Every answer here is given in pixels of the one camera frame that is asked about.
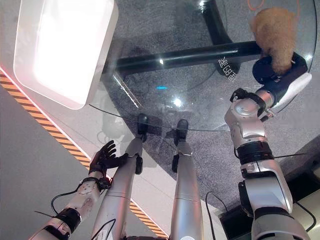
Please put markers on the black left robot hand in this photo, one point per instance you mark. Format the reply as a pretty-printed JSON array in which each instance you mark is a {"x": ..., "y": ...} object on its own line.
[{"x": 102, "y": 160}]

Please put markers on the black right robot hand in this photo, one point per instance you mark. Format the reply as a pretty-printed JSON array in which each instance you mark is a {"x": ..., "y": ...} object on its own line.
[{"x": 267, "y": 72}]

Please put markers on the fluffy orange cloth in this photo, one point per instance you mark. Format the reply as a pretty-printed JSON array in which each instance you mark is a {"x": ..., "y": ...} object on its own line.
[{"x": 275, "y": 32}]

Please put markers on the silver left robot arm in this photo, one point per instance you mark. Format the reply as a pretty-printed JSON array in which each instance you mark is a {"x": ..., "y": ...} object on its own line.
[{"x": 85, "y": 192}]

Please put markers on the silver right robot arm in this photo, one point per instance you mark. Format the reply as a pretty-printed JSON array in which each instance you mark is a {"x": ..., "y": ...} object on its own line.
[{"x": 250, "y": 125}]

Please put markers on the white plastic basket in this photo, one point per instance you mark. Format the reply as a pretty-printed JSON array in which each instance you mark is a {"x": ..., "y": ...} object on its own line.
[{"x": 62, "y": 47}]

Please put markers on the orange black hazard tape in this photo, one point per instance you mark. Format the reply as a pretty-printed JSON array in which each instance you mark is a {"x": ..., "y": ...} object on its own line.
[{"x": 47, "y": 123}]

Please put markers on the black metal table base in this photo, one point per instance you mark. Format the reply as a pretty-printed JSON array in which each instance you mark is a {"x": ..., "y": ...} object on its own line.
[{"x": 180, "y": 56}]

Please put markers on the silver right robot leg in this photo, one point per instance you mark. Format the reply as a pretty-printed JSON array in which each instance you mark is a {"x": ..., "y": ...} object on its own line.
[{"x": 186, "y": 195}]

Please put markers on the black box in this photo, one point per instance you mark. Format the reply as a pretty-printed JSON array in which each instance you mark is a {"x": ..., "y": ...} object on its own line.
[{"x": 235, "y": 222}]

